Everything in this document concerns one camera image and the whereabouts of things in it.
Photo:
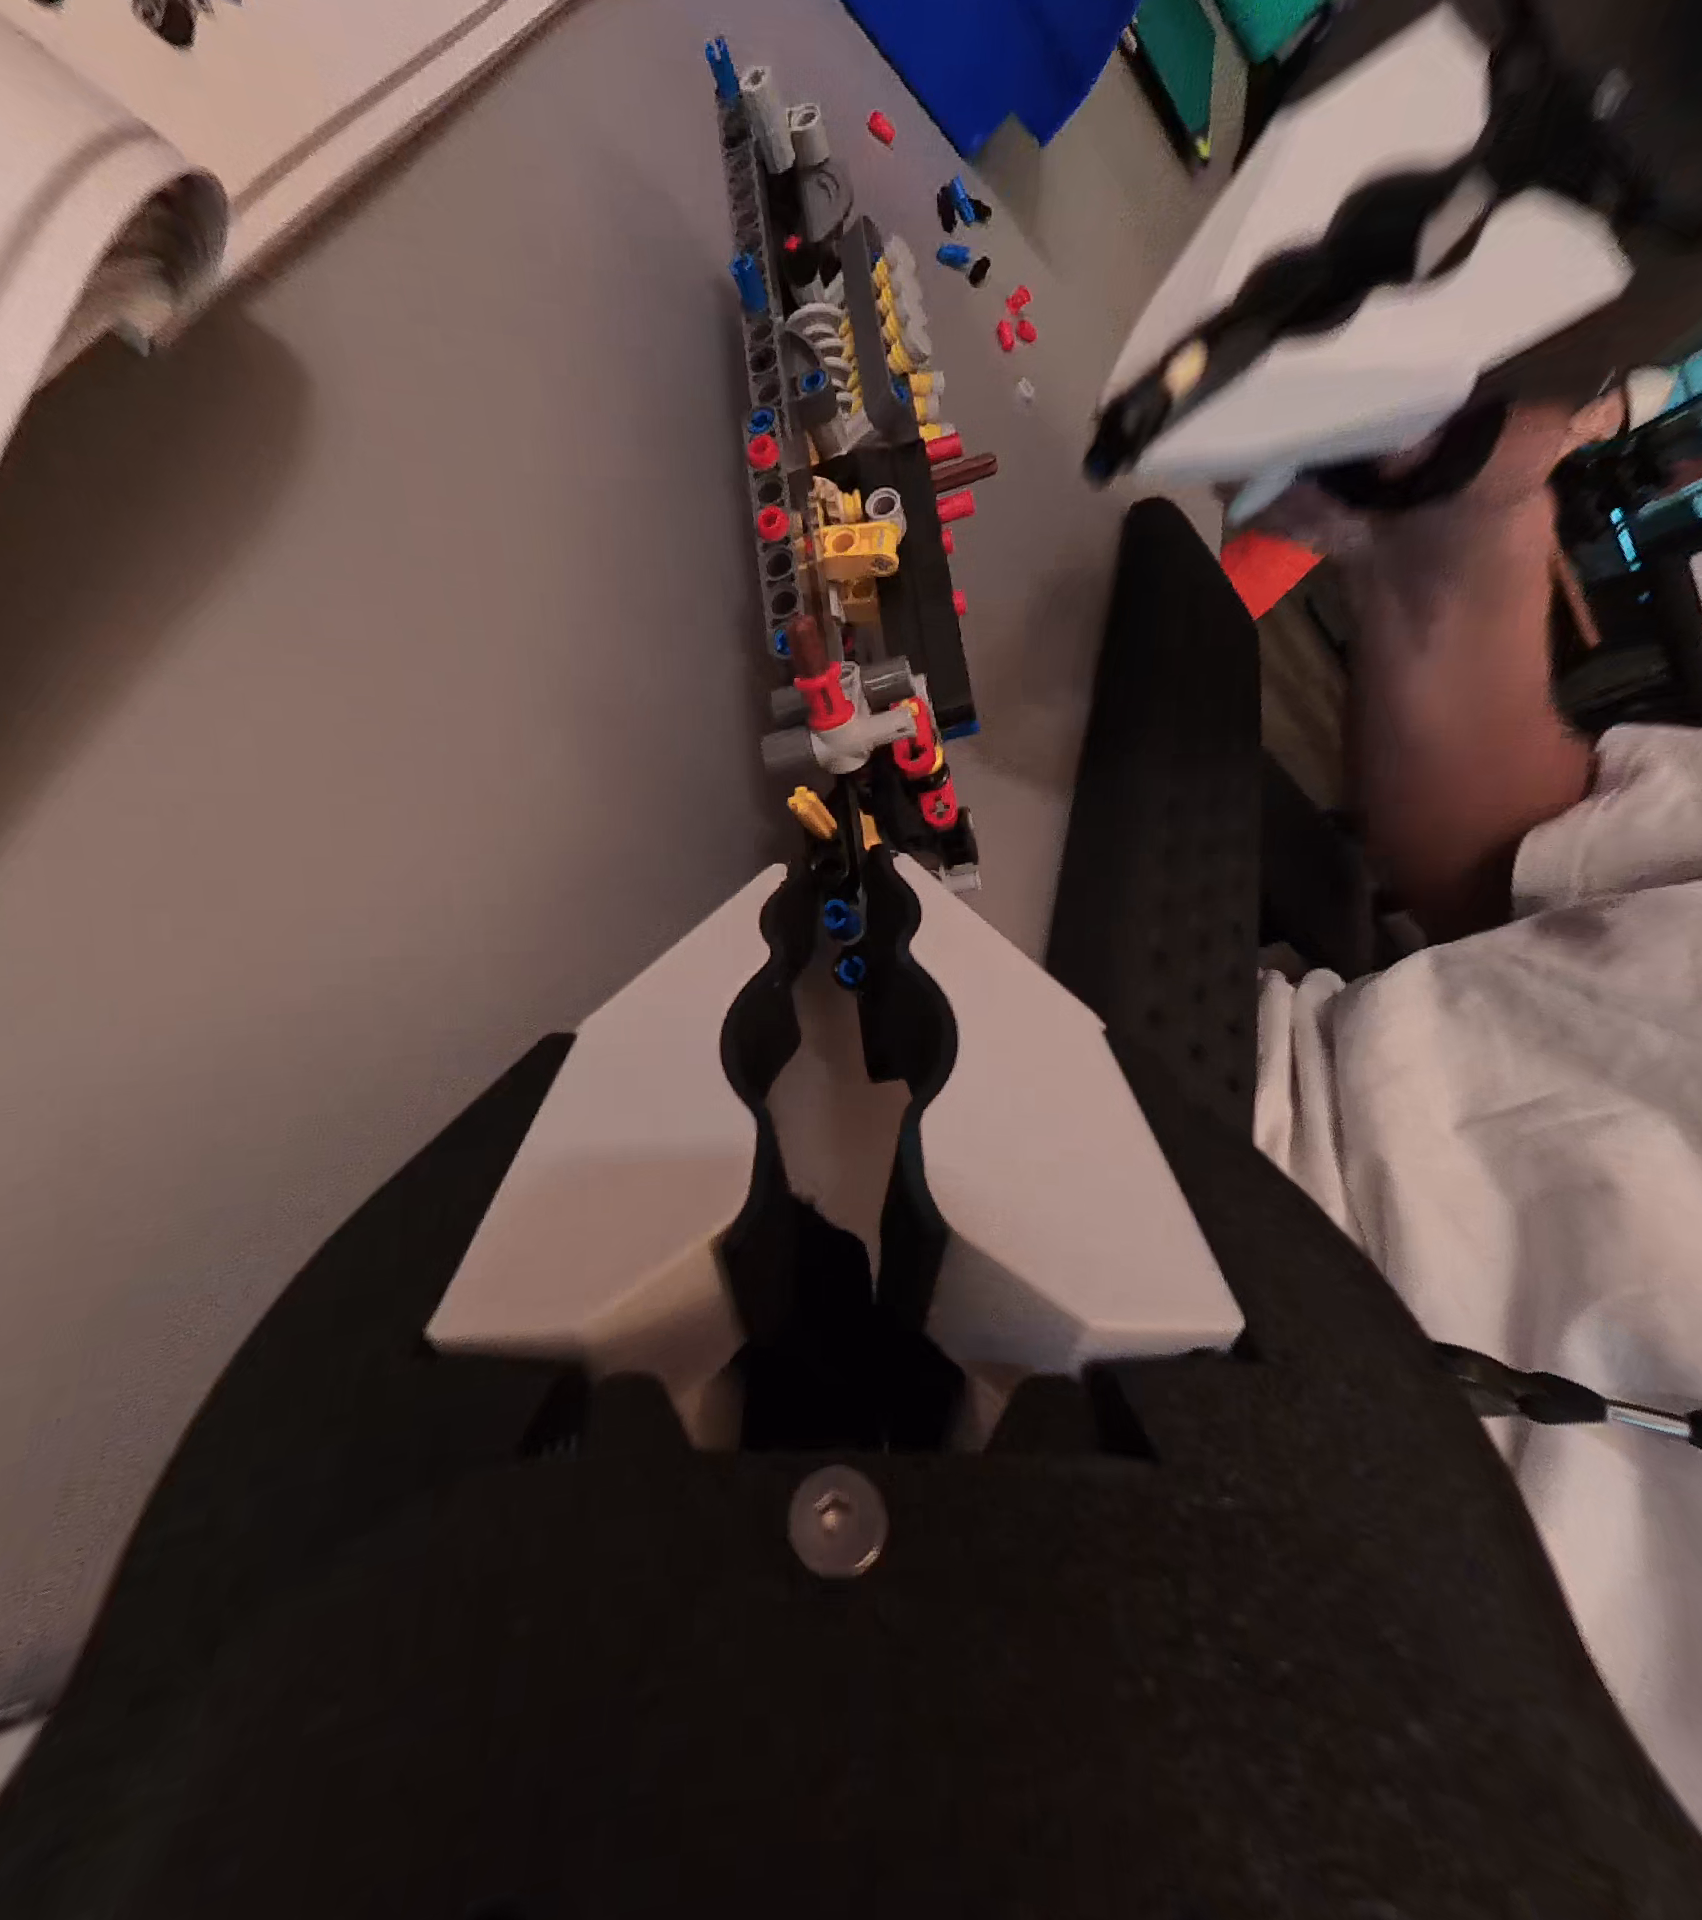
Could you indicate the white printed t-shirt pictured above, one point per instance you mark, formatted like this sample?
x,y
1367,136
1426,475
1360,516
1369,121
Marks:
x,y
1540,1125

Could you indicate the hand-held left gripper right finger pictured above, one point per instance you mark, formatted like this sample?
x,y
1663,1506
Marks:
x,y
1076,1185

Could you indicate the scattered small lego pins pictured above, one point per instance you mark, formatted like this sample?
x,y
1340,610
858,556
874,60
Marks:
x,y
1013,332

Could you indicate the black perforated mat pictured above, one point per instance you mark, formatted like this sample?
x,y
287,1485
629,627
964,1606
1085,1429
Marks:
x,y
1166,751

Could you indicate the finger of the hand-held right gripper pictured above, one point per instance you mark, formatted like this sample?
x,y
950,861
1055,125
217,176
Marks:
x,y
1317,165
1436,330

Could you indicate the grey lego car chassis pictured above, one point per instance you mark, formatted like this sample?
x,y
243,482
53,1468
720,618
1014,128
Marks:
x,y
777,525

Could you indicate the orange traffic cone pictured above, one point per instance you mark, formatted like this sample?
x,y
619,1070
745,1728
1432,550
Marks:
x,y
1264,571

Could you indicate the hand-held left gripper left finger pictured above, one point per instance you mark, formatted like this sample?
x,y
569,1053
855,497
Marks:
x,y
597,1185

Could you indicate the person's right forearm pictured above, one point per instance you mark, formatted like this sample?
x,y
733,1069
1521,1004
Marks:
x,y
1450,675

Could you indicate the blue plastic bin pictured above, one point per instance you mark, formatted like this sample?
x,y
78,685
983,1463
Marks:
x,y
986,60

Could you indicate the lego instruction booklet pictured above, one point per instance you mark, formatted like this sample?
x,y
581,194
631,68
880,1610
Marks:
x,y
10,225

